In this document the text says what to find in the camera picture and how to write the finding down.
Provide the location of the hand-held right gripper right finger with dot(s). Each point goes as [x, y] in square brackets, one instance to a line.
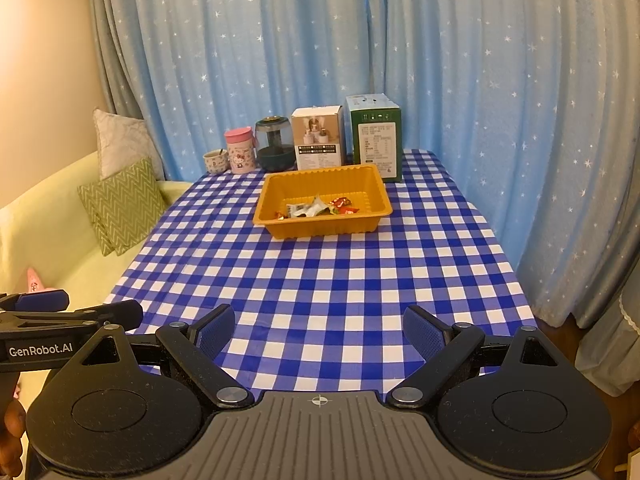
[422, 332]

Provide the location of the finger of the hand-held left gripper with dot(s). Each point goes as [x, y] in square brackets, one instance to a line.
[42, 300]
[120, 315]

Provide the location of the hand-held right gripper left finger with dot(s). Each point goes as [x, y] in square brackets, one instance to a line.
[217, 332]

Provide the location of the yellow plastic tray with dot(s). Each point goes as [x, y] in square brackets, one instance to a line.
[320, 227]

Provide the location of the dark red snack packet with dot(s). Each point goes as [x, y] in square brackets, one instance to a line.
[340, 202]

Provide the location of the white green snack packet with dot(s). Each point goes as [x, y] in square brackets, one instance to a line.
[317, 207]

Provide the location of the person's left hand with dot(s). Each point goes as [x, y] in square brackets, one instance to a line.
[12, 440]

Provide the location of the pink toy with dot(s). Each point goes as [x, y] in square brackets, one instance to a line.
[37, 282]

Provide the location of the pale yellow sofa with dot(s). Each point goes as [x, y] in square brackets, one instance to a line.
[60, 230]

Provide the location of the green zigzag cushion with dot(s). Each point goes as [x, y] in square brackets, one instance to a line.
[125, 205]
[106, 240]

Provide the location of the blue checkered tablecloth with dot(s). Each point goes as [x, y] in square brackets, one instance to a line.
[325, 285]

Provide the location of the beige patterned cup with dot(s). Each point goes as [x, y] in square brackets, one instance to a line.
[215, 164]

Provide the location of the white cushion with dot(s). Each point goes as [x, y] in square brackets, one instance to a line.
[125, 140]

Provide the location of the pink cartoon thermos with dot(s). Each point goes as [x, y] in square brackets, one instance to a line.
[240, 152]

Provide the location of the grey lace-trimmed curtain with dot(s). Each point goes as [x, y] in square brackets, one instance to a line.
[612, 330]

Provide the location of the dark green humidifier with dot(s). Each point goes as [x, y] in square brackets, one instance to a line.
[275, 147]

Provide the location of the green carton box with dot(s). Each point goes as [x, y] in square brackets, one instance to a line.
[375, 140]

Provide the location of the white product box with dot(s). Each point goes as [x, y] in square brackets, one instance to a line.
[317, 140]

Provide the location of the blue star curtain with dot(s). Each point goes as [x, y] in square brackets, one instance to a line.
[225, 35]
[500, 85]

